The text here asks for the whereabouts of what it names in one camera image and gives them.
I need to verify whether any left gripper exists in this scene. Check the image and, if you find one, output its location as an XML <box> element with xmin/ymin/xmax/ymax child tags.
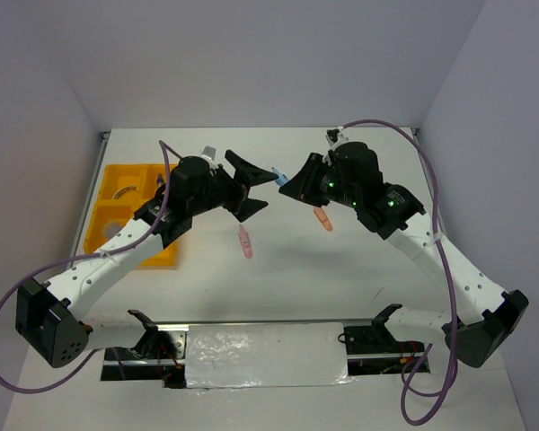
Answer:
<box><xmin>189</xmin><ymin>151</ymin><xmax>278</xmax><ymax>223</ymax></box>

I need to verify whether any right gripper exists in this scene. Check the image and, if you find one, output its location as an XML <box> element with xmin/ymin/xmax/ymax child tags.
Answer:
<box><xmin>278</xmin><ymin>151</ymin><xmax>359</xmax><ymax>207</ymax></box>

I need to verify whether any blue correction tape dispenser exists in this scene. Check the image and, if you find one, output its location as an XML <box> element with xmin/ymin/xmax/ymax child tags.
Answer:
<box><xmin>271</xmin><ymin>167</ymin><xmax>289</xmax><ymax>187</ymax></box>

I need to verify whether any masking tape roll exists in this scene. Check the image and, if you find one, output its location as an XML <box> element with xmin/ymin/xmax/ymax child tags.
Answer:
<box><xmin>111</xmin><ymin>185</ymin><xmax>137</xmax><ymax>200</ymax></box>

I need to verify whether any clear jar of clips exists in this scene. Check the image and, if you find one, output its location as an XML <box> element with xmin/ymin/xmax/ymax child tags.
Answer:
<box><xmin>102</xmin><ymin>221</ymin><xmax>122</xmax><ymax>241</ymax></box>

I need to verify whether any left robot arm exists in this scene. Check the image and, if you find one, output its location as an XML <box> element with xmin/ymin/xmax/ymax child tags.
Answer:
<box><xmin>15</xmin><ymin>150</ymin><xmax>277</xmax><ymax>368</ymax></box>

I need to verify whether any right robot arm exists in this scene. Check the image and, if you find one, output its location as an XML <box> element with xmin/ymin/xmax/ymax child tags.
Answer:
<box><xmin>279</xmin><ymin>142</ymin><xmax>529</xmax><ymax>368</ymax></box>

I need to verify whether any orange correction tape dispenser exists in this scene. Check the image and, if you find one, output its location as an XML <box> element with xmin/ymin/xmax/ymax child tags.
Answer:
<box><xmin>314</xmin><ymin>207</ymin><xmax>333</xmax><ymax>232</ymax></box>

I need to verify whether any pink correction tape dispenser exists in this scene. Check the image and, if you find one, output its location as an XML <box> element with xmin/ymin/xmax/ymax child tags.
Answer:
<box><xmin>238</xmin><ymin>224</ymin><xmax>253</xmax><ymax>259</ymax></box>

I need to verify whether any yellow plastic organizer tray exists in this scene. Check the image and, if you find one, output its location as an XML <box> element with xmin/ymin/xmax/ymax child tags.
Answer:
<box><xmin>84</xmin><ymin>163</ymin><xmax>166</xmax><ymax>253</ymax></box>

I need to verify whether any silver foil sheet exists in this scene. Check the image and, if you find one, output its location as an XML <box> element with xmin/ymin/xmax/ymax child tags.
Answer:
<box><xmin>185</xmin><ymin>322</ymin><xmax>350</xmax><ymax>389</ymax></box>

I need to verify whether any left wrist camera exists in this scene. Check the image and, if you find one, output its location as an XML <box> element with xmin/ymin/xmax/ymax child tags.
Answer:
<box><xmin>200</xmin><ymin>145</ymin><xmax>216</xmax><ymax>163</ymax></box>

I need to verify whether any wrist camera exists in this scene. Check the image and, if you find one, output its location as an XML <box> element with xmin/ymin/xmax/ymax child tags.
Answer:
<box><xmin>200</xmin><ymin>145</ymin><xmax>216</xmax><ymax>163</ymax></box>
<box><xmin>325</xmin><ymin>127</ymin><xmax>349</xmax><ymax>150</ymax></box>

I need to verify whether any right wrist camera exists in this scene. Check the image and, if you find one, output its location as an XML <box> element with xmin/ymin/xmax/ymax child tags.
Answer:
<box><xmin>325</xmin><ymin>127</ymin><xmax>349</xmax><ymax>150</ymax></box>

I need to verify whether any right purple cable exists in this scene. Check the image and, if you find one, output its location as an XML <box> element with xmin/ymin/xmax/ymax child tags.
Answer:
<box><xmin>340</xmin><ymin>119</ymin><xmax>458</xmax><ymax>425</ymax></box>

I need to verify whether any purple cable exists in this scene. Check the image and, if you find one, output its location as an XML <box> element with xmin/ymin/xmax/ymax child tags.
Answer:
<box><xmin>340</xmin><ymin>119</ymin><xmax>458</xmax><ymax>425</ymax></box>
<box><xmin>0</xmin><ymin>139</ymin><xmax>185</xmax><ymax>394</ymax></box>

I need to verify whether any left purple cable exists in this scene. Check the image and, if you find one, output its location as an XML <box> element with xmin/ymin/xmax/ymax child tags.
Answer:
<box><xmin>0</xmin><ymin>139</ymin><xmax>185</xmax><ymax>394</ymax></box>

